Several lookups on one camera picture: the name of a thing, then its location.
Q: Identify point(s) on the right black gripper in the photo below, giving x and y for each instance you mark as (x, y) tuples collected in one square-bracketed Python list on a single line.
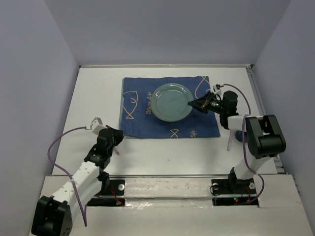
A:
[(203, 103)]

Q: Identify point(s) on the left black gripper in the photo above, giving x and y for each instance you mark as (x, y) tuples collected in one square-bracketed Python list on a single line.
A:
[(118, 134)]

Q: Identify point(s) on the fork with pink handle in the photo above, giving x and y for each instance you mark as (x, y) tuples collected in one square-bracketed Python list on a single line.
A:
[(116, 151)]

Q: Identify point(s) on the teal ceramic plate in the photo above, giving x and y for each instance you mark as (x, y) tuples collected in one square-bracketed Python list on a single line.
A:
[(169, 102)]

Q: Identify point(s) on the blue cloth placemat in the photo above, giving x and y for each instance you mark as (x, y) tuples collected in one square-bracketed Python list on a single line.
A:
[(138, 121)]

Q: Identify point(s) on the dark blue mug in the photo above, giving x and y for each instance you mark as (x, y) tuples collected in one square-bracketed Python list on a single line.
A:
[(239, 136)]

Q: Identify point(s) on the spoon with pink handle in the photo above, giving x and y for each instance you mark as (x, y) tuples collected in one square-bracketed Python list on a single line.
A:
[(230, 140)]

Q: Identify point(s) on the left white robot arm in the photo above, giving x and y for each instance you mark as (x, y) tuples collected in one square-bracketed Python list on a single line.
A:
[(54, 215)]

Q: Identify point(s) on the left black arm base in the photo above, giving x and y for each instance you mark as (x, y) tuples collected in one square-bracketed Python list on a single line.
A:
[(112, 194)]

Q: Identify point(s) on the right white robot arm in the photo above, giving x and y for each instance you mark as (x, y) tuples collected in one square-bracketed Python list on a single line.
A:
[(262, 139)]

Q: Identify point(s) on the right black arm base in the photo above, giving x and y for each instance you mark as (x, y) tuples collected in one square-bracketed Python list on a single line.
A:
[(238, 193)]

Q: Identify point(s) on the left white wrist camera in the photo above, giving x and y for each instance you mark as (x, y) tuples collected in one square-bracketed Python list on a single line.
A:
[(95, 126)]

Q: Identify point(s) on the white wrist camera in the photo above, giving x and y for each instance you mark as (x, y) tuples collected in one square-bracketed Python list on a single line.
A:
[(95, 126), (217, 89)]

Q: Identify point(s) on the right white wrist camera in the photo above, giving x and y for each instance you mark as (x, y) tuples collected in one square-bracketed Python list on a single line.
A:
[(217, 89)]

